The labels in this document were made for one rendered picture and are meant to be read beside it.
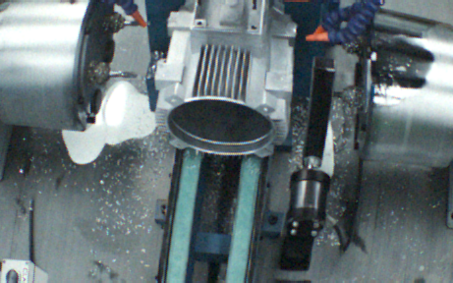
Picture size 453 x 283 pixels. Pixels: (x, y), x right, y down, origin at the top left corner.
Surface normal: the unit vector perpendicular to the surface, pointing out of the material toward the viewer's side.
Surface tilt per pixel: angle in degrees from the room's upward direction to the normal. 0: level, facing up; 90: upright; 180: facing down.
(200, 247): 0
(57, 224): 0
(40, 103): 73
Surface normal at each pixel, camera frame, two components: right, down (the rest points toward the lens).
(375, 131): -0.11, 0.64
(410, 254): -0.01, -0.48
